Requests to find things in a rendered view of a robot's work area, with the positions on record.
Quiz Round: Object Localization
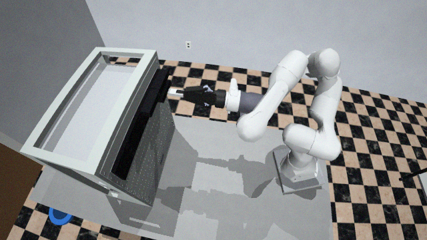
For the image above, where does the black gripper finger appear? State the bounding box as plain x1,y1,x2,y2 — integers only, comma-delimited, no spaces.
169,95,211,108
167,84,212,100

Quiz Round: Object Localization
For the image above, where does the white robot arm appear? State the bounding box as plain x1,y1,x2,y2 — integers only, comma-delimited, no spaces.
225,48,343,183

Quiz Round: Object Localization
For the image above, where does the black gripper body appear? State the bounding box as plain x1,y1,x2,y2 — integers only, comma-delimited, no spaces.
202,89,226,109

